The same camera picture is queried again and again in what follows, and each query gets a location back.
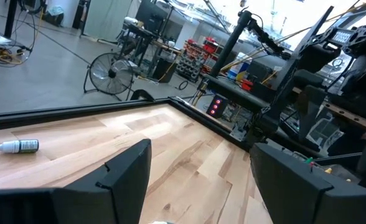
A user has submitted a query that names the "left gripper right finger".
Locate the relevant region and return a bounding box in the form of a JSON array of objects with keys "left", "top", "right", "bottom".
[{"left": 250, "top": 142, "right": 366, "bottom": 224}]

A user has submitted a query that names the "black aluminium table frame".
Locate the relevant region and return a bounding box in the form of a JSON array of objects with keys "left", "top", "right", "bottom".
[{"left": 0, "top": 5, "right": 335, "bottom": 153}]

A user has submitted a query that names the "yellow cable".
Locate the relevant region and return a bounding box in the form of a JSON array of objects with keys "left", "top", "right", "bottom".
[{"left": 190, "top": 79, "right": 209, "bottom": 106}]

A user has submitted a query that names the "blue box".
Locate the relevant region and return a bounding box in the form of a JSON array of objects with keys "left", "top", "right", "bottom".
[{"left": 228, "top": 60, "right": 249, "bottom": 80}]

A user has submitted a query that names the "black desk monitor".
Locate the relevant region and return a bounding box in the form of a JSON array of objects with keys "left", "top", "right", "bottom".
[{"left": 135, "top": 0, "right": 169, "bottom": 32}]

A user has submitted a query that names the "black stand pole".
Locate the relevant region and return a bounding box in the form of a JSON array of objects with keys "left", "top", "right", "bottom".
[{"left": 209, "top": 11, "right": 293, "bottom": 78}]

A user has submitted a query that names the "white partition panel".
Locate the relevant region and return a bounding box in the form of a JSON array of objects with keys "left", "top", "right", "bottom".
[{"left": 83, "top": 0, "right": 134, "bottom": 41}]

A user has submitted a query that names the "black office desk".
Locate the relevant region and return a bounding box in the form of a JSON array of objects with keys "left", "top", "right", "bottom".
[{"left": 117, "top": 21, "right": 184, "bottom": 78}]

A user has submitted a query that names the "parts bin rack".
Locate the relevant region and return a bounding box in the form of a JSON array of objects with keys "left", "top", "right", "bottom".
[{"left": 176, "top": 37, "right": 221, "bottom": 83}]

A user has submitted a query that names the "black floor fan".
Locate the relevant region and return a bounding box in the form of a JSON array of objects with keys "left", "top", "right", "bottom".
[{"left": 83, "top": 52, "right": 134, "bottom": 102}]

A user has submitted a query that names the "floor cable bundle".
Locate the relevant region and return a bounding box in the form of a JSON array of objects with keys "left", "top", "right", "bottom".
[{"left": 0, "top": 27, "right": 34, "bottom": 67}]

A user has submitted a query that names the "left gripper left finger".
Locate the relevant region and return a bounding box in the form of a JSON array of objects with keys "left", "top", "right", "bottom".
[{"left": 0, "top": 139, "right": 153, "bottom": 224}]

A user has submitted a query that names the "black computer tower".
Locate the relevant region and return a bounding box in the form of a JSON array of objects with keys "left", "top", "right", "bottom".
[{"left": 153, "top": 57, "right": 177, "bottom": 83}]

